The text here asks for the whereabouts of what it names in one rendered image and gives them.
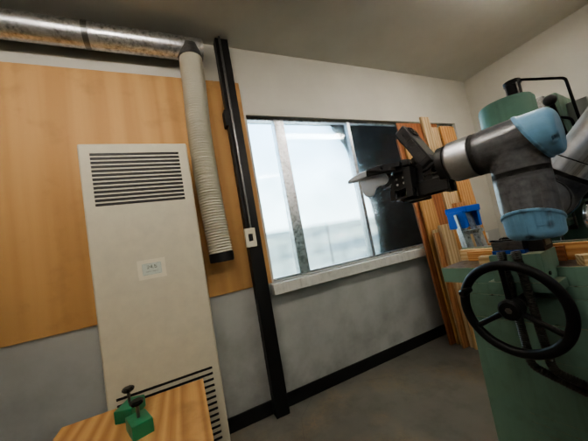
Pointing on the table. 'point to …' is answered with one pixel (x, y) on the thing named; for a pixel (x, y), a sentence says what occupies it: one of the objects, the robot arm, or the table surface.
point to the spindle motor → (507, 108)
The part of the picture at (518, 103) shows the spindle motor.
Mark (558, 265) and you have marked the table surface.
